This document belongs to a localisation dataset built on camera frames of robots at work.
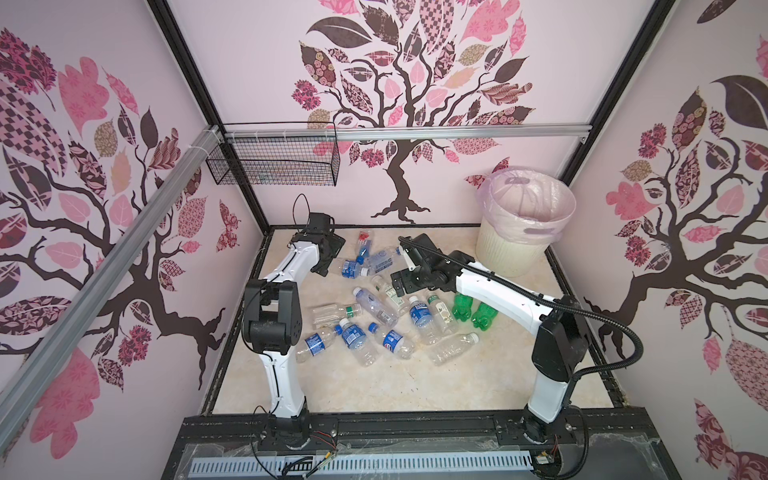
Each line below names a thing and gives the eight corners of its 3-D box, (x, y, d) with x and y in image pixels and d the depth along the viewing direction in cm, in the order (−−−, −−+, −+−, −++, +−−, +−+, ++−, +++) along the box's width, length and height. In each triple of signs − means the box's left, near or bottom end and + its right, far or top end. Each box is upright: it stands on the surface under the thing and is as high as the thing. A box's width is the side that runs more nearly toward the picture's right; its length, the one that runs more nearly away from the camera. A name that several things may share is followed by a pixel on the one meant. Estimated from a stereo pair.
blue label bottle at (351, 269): (342, 278, 104) (341, 271, 101) (344, 266, 107) (343, 259, 104) (360, 278, 104) (359, 271, 101) (361, 266, 107) (360, 259, 104)
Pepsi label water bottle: (302, 368, 86) (297, 361, 82) (294, 357, 88) (289, 350, 84) (345, 335, 92) (342, 328, 88) (337, 326, 94) (334, 318, 90)
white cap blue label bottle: (369, 371, 85) (368, 364, 81) (335, 331, 93) (332, 324, 89) (382, 359, 87) (381, 352, 83) (348, 321, 95) (346, 314, 91)
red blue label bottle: (357, 268, 109) (356, 260, 105) (360, 237, 119) (359, 229, 115) (370, 268, 109) (370, 260, 105) (372, 237, 119) (372, 229, 115)
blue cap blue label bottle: (364, 337, 91) (363, 331, 88) (373, 325, 94) (372, 318, 90) (408, 364, 86) (409, 358, 82) (416, 350, 89) (417, 343, 85)
